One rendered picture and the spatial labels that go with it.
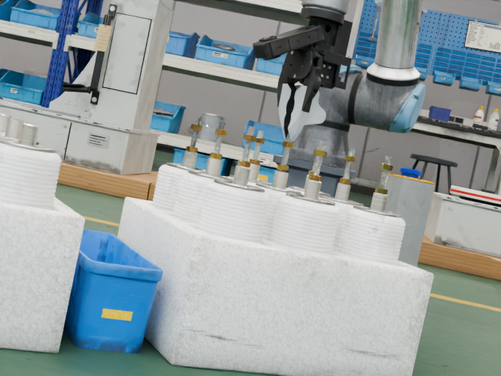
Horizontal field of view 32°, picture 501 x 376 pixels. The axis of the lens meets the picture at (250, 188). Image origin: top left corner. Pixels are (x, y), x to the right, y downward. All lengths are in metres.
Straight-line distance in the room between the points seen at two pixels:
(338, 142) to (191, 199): 0.71
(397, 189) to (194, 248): 0.53
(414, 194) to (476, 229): 1.88
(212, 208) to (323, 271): 0.18
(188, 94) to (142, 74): 6.37
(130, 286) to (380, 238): 0.39
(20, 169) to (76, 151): 2.45
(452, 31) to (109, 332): 6.48
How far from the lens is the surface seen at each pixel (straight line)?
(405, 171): 1.63
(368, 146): 9.80
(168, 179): 1.47
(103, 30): 3.62
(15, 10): 6.61
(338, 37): 1.46
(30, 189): 1.16
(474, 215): 3.49
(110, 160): 3.57
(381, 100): 1.96
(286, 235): 1.30
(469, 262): 3.42
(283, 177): 1.43
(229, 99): 9.90
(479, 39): 7.54
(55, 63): 6.44
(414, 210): 1.62
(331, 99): 1.99
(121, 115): 3.63
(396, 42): 1.94
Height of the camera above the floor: 0.32
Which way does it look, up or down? 3 degrees down
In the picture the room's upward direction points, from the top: 12 degrees clockwise
